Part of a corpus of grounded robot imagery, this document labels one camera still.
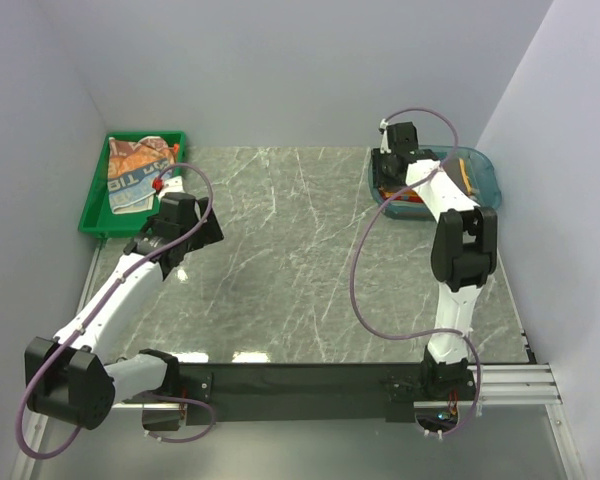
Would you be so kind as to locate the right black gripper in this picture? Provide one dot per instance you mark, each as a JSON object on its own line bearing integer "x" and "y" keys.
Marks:
{"x": 378, "y": 179}

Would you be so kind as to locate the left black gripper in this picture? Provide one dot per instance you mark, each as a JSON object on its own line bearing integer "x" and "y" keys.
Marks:
{"x": 208, "y": 234}

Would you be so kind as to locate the red blue patterned cloth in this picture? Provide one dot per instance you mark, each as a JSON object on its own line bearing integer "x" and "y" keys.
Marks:
{"x": 410, "y": 197}

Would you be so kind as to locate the orange yellow cloth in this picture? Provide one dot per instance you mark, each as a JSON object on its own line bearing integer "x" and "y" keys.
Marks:
{"x": 470, "y": 191}

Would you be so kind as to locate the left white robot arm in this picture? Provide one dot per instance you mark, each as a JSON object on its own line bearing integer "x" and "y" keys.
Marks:
{"x": 66, "y": 378}

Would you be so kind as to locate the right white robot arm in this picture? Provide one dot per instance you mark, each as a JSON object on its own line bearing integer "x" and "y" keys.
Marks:
{"x": 464, "y": 249}

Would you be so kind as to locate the green plastic bin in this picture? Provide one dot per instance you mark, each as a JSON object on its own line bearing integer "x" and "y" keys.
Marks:
{"x": 97, "y": 218}

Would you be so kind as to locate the blue translucent plastic tub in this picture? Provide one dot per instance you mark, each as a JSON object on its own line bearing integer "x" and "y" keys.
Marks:
{"x": 483, "y": 178}

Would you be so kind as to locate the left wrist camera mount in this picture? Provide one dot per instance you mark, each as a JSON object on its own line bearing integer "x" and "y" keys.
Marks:
{"x": 163, "y": 186}

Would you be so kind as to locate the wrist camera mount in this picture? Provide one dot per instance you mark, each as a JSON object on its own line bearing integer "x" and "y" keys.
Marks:
{"x": 384, "y": 143}
{"x": 163, "y": 186}

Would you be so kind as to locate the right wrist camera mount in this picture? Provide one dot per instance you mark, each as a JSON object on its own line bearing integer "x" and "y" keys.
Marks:
{"x": 384, "y": 143}

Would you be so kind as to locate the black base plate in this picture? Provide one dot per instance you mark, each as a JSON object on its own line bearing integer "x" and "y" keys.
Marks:
{"x": 257, "y": 392}

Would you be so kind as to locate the aluminium mounting rail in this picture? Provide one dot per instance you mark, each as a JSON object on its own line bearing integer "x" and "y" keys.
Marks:
{"x": 503, "y": 385}

